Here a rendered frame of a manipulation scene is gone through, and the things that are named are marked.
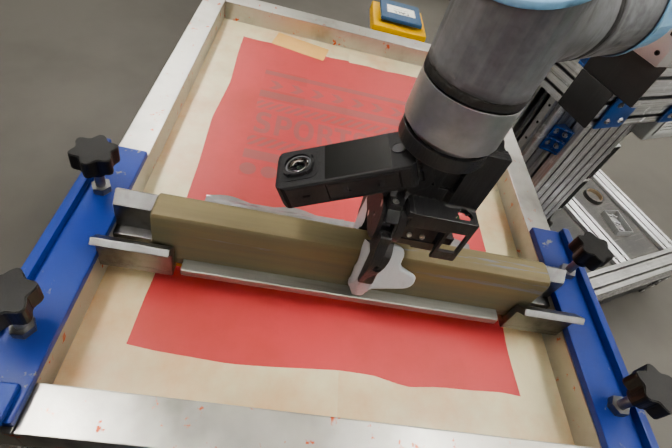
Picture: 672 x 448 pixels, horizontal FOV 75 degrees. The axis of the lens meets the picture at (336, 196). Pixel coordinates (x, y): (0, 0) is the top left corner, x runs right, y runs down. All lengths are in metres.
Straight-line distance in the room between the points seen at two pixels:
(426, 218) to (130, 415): 0.28
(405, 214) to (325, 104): 0.43
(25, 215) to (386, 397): 1.57
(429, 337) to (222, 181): 0.32
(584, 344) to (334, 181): 0.36
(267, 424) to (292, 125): 0.44
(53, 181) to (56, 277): 1.49
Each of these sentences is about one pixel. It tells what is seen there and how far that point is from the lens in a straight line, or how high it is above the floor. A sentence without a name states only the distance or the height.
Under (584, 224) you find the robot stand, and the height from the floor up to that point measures 0.23.
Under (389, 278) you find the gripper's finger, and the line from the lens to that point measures 0.44.
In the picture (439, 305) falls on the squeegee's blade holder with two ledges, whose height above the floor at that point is 1.00.
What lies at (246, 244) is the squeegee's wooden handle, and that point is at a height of 1.04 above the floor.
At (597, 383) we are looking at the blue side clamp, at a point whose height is 1.00.
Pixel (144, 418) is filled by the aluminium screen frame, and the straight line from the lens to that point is 0.42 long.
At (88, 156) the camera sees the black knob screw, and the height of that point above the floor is 1.06.
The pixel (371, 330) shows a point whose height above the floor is 0.96.
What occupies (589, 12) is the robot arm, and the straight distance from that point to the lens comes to 0.30.
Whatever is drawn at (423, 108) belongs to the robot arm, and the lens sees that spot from 0.31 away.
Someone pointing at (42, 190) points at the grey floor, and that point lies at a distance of 1.94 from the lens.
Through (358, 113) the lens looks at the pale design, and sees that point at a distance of 0.77.
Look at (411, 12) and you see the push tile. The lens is 1.16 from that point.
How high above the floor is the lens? 1.39
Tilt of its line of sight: 46 degrees down
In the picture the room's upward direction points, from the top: 20 degrees clockwise
